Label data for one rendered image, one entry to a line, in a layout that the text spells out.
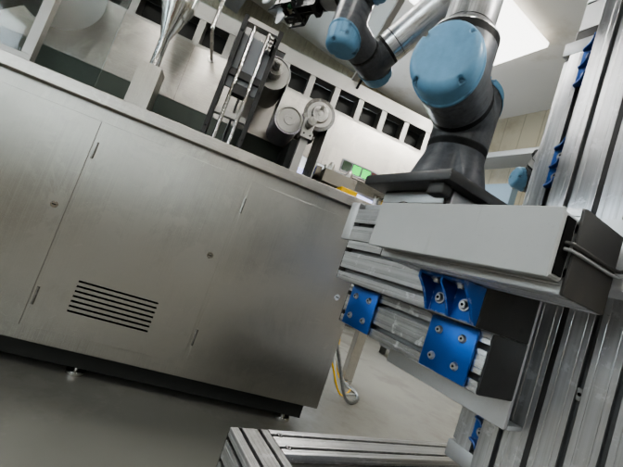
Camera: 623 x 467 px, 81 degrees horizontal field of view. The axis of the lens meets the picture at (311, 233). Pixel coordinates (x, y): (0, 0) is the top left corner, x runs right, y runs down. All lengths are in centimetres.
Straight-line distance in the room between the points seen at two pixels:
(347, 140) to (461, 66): 149
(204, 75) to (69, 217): 102
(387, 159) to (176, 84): 118
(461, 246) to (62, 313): 121
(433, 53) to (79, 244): 113
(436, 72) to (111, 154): 102
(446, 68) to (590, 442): 58
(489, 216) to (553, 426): 38
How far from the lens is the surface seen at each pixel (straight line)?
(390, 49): 97
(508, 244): 42
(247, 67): 161
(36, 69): 144
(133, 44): 211
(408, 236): 51
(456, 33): 68
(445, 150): 74
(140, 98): 173
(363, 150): 212
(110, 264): 133
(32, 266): 140
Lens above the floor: 60
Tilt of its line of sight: 5 degrees up
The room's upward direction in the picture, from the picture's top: 19 degrees clockwise
